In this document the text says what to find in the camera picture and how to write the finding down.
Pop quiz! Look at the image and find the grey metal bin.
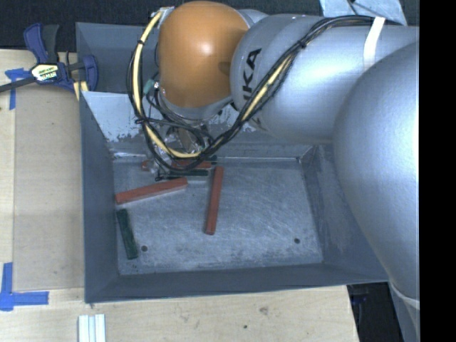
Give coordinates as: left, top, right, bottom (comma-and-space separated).
75, 21, 390, 304

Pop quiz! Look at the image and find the dark green flat block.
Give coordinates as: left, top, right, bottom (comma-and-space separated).
166, 169, 210, 177
115, 208, 140, 261

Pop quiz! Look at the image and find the pale wood flat board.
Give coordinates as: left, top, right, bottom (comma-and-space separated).
12, 86, 86, 292

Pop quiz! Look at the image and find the red-brown flat block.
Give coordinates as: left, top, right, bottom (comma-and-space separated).
140, 159, 214, 171
204, 165, 226, 236
114, 176, 189, 206

